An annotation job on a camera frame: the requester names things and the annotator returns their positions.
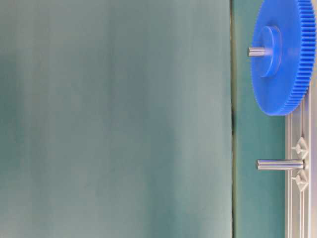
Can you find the steel shaft in large gear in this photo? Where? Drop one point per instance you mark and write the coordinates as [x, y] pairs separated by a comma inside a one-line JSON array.
[[259, 52]]

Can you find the bare steel shaft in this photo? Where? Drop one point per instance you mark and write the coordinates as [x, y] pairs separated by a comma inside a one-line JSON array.
[[280, 165]]

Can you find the large blue plastic gear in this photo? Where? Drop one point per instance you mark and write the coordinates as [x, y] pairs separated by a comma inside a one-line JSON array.
[[286, 32]]

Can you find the grey aluminium base rail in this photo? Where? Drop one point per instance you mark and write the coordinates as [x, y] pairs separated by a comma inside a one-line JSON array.
[[301, 185]]

